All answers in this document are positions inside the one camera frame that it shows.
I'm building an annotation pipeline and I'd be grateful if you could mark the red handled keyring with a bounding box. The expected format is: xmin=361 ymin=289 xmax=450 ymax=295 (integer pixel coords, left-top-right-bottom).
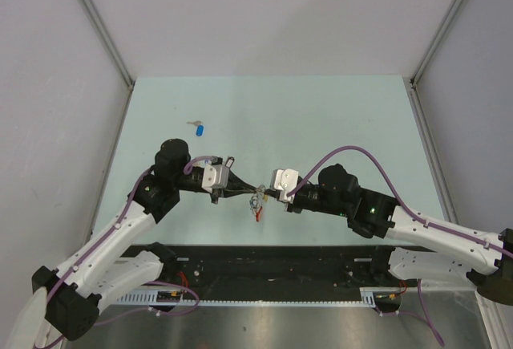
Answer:
xmin=249 ymin=185 xmax=269 ymax=222

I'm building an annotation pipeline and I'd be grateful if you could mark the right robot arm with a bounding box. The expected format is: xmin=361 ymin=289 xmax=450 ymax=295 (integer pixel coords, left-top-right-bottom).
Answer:
xmin=265 ymin=164 xmax=512 ymax=306

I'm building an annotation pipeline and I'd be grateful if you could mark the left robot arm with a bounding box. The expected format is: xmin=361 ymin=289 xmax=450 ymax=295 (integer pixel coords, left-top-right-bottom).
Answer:
xmin=31 ymin=139 xmax=257 ymax=341

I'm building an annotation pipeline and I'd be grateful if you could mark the solid blue tag key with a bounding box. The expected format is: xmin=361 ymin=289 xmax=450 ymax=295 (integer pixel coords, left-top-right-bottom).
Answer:
xmin=188 ymin=120 xmax=204 ymax=137

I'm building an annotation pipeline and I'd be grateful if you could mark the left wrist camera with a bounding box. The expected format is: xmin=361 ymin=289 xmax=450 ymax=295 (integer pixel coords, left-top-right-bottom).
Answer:
xmin=201 ymin=164 xmax=230 ymax=193

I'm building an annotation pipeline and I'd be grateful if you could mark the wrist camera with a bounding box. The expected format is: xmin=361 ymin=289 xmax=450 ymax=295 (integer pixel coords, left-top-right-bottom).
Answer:
xmin=270 ymin=168 xmax=299 ymax=203
xmin=201 ymin=164 xmax=230 ymax=193

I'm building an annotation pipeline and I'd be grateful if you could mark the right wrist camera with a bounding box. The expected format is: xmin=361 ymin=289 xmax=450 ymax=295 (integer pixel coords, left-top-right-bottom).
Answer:
xmin=270 ymin=168 xmax=299 ymax=203

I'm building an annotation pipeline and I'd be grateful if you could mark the black frame key tag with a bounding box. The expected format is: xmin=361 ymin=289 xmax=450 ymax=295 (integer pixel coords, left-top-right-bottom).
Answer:
xmin=225 ymin=156 xmax=235 ymax=168

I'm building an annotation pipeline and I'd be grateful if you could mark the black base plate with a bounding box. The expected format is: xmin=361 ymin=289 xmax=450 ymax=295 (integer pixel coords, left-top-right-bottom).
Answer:
xmin=158 ymin=245 xmax=417 ymax=301

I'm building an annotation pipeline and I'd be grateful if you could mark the white cable duct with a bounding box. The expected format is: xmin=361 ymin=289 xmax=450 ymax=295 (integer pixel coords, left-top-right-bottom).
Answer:
xmin=114 ymin=287 xmax=407 ymax=308

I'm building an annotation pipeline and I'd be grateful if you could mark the left aluminium frame post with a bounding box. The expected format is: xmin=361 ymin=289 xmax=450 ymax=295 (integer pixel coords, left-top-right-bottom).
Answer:
xmin=77 ymin=0 xmax=135 ymax=91

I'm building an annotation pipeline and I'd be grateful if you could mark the aluminium frame post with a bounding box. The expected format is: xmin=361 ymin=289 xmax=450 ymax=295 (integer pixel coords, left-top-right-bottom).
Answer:
xmin=409 ymin=0 xmax=467 ymax=88
xmin=77 ymin=0 xmax=135 ymax=91

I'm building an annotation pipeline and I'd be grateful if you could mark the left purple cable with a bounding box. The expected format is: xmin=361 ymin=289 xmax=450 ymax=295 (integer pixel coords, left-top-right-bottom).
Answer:
xmin=34 ymin=155 xmax=220 ymax=346

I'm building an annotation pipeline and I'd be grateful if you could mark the right aluminium frame post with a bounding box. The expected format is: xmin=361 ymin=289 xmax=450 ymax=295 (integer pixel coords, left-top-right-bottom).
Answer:
xmin=409 ymin=0 xmax=467 ymax=88

